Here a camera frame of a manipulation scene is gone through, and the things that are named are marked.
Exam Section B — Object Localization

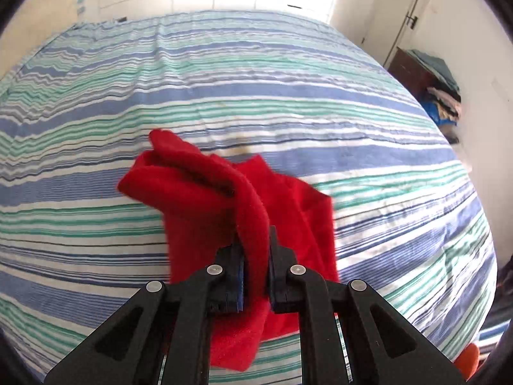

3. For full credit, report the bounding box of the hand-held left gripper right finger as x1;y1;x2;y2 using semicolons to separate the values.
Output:
266;226;468;385

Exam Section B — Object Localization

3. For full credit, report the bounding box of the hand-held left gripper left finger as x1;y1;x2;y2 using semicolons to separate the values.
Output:
44;244;246;385

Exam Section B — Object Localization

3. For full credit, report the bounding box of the red sweater with white print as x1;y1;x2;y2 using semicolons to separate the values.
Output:
116;128;341;372

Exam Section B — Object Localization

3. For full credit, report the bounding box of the pile of mixed clothes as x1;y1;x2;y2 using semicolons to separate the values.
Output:
426;86;462;122

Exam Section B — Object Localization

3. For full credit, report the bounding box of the pile of folded clothes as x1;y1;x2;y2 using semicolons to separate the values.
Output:
406;49;461;94

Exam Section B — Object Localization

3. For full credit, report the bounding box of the striped bed cover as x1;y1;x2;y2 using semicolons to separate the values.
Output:
0;9;498;385

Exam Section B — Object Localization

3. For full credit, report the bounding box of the orange cloth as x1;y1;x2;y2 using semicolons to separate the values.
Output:
456;344;480;378

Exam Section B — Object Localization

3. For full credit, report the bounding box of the blue bag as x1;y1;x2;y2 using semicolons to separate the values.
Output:
424;99;454;130

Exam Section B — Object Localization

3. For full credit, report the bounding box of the brown wooden dresser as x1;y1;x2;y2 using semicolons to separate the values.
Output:
387;47;438;102

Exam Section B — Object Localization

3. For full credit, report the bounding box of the white room door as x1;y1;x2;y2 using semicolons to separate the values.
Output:
379;0;435;71

